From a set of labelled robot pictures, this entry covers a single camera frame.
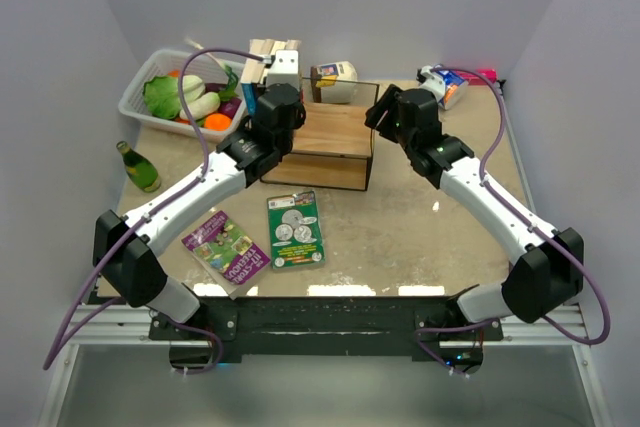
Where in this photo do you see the wood and wire shelf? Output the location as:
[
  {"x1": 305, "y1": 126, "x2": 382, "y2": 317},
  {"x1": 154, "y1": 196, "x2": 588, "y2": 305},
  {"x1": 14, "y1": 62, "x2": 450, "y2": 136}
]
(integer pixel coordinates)
[{"x1": 261, "y1": 77, "x2": 380, "y2": 191}]

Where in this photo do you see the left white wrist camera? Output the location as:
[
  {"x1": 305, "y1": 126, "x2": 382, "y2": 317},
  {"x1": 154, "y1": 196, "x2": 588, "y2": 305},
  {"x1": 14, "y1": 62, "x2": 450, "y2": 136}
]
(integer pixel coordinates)
[{"x1": 262, "y1": 49, "x2": 301, "y2": 90}]

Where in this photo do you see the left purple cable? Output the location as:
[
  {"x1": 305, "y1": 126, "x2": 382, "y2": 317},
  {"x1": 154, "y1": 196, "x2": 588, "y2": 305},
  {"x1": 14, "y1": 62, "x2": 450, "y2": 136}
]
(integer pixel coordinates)
[{"x1": 42, "y1": 48, "x2": 266, "y2": 371}]

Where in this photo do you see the Little Women book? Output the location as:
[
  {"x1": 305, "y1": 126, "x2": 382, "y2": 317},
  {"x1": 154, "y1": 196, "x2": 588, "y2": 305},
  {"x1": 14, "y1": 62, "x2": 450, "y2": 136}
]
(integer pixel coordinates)
[{"x1": 270, "y1": 39, "x2": 301, "y2": 64}]

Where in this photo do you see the white cartoon mug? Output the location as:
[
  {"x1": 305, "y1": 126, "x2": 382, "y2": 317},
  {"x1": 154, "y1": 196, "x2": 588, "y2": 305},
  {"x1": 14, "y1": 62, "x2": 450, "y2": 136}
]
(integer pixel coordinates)
[{"x1": 310, "y1": 61, "x2": 358, "y2": 104}]

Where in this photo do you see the toy cabbage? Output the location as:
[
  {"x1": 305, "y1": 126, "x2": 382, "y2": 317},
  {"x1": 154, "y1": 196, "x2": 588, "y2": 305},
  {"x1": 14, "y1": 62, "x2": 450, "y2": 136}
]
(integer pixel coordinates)
[{"x1": 143, "y1": 75, "x2": 206, "y2": 120}]

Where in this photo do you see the green coin book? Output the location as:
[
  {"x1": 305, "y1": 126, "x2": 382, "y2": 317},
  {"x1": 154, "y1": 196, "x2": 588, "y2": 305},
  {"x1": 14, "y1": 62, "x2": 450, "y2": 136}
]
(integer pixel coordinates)
[{"x1": 266, "y1": 190, "x2": 325, "y2": 270}]

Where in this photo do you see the white plastic basket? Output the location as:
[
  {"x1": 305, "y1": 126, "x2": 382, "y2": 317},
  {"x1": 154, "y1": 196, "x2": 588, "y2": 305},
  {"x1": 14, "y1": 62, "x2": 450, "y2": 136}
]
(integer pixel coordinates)
[{"x1": 118, "y1": 49, "x2": 247, "y2": 142}]

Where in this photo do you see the green glass bottle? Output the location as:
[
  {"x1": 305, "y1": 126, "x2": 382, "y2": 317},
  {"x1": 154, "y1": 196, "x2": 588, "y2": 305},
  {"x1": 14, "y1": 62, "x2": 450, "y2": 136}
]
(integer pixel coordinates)
[{"x1": 116, "y1": 141, "x2": 161, "y2": 193}]

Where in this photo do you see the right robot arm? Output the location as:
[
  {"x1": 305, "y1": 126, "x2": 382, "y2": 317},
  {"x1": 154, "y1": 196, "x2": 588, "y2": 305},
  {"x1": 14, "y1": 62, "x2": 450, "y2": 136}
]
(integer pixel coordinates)
[{"x1": 365, "y1": 85, "x2": 584, "y2": 340}]

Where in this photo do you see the purple toy eggplant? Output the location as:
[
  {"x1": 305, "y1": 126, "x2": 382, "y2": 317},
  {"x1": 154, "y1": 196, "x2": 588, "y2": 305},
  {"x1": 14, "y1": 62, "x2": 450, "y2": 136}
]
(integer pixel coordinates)
[{"x1": 217, "y1": 97, "x2": 242, "y2": 119}]

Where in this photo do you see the blue 26-storey treehouse book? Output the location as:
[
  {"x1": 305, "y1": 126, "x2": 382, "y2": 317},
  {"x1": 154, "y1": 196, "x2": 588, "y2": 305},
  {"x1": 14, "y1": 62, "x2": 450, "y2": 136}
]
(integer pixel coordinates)
[{"x1": 240, "y1": 38, "x2": 266, "y2": 118}]

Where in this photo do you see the dark Edward Tulane book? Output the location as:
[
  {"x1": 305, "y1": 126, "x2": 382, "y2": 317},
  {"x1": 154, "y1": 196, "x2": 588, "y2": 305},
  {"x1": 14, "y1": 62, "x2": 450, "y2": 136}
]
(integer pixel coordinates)
[{"x1": 258, "y1": 39, "x2": 280, "y2": 57}]

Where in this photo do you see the white toy radish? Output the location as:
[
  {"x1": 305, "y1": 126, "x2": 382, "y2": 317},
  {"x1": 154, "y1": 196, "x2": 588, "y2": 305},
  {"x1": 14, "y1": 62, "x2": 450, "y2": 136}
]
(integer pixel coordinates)
[{"x1": 188, "y1": 92, "x2": 221, "y2": 121}]

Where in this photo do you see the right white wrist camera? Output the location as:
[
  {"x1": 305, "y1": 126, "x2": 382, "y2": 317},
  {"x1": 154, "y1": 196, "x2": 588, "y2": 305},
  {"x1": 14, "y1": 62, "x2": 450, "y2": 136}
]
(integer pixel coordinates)
[{"x1": 416, "y1": 65, "x2": 446, "y2": 104}]

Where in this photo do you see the pink stapler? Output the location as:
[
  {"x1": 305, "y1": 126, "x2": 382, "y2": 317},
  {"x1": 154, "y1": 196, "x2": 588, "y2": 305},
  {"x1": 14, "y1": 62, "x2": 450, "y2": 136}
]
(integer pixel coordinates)
[{"x1": 471, "y1": 69, "x2": 498, "y2": 85}]

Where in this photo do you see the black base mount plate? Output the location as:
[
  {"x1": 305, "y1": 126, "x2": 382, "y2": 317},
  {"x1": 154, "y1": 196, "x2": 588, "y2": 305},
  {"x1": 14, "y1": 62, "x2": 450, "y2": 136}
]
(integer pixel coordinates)
[{"x1": 149, "y1": 296, "x2": 503, "y2": 367}]

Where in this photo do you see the purple 117-storey treehouse book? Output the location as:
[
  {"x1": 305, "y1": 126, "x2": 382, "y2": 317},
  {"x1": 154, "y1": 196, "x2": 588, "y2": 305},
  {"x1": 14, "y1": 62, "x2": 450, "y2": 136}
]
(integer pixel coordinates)
[{"x1": 181, "y1": 211, "x2": 271, "y2": 299}]

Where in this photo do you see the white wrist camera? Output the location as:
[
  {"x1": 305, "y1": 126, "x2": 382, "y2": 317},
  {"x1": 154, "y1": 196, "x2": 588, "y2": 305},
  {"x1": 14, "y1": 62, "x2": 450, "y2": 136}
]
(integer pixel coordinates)
[
  {"x1": 262, "y1": 49, "x2": 301, "y2": 90},
  {"x1": 416, "y1": 65, "x2": 446, "y2": 104}
]

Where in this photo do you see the orange toy fruit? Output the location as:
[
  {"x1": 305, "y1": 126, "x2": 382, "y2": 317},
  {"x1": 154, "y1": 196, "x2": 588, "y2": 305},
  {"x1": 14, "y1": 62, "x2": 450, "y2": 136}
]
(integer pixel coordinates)
[{"x1": 203, "y1": 113, "x2": 232, "y2": 132}]

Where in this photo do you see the toy spring onion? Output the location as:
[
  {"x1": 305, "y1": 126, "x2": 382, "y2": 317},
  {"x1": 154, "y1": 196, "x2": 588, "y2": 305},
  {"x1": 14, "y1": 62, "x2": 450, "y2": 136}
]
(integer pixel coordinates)
[{"x1": 177, "y1": 39, "x2": 241, "y2": 104}]

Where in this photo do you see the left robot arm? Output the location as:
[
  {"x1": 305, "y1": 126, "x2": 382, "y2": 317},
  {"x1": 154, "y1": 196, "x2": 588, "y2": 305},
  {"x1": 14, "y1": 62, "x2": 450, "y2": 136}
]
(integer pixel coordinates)
[{"x1": 93, "y1": 84, "x2": 306, "y2": 339}]

